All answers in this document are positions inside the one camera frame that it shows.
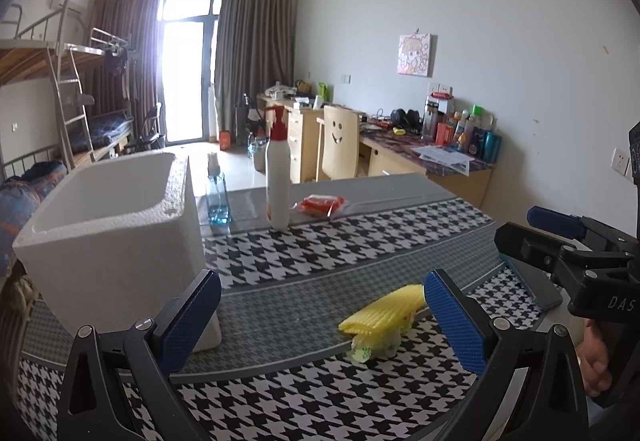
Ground black folding chair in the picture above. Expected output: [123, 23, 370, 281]
[127, 102, 163, 152]

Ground houndstooth table cloth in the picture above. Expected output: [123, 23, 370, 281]
[15, 173, 591, 441]

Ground brown curtain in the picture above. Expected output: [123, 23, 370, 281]
[215, 0, 298, 142]
[87, 0, 163, 146]

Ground red packet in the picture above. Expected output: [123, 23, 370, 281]
[292, 194, 348, 219]

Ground metal bed ladder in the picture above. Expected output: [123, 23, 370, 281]
[47, 46, 96, 166]

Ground blue spray bottle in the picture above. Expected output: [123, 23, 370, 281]
[205, 152, 232, 226]

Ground grey flat case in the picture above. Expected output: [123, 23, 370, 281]
[500, 253, 563, 309]

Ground cartoon wall picture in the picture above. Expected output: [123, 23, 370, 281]
[397, 33, 432, 78]

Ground wooden chair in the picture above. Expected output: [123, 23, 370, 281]
[316, 105, 368, 182]

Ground metal bunk bed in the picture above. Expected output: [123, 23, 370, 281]
[0, 3, 71, 182]
[55, 28, 138, 162]

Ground yellow ribbed sponge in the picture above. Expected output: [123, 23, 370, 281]
[338, 284, 428, 337]

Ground person's right hand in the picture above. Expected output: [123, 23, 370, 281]
[576, 319, 610, 398]

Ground blue patterned quilt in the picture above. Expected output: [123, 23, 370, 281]
[0, 161, 68, 272]

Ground glass balcony door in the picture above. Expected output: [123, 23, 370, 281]
[157, 0, 226, 144]

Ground white pump bottle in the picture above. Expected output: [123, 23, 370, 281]
[263, 106, 292, 231]

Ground purple hanging clothes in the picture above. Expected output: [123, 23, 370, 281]
[102, 48, 128, 76]

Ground white foam box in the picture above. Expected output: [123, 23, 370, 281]
[12, 150, 223, 354]

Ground row of toiletry bottles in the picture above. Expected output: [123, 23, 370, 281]
[422, 92, 503, 162]

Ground white papers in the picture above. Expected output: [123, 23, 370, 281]
[412, 146, 473, 172]

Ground wooden desk with patterned top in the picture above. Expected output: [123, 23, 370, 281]
[357, 118, 493, 209]

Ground black headphones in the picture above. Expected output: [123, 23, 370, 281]
[390, 108, 423, 129]

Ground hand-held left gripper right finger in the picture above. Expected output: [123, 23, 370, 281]
[422, 268, 591, 441]

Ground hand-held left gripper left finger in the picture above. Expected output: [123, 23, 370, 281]
[57, 268, 223, 441]

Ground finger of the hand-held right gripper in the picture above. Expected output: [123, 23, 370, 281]
[527, 206, 640, 252]
[494, 222, 633, 292]

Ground dark blue bedding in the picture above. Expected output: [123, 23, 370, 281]
[70, 113, 135, 154]

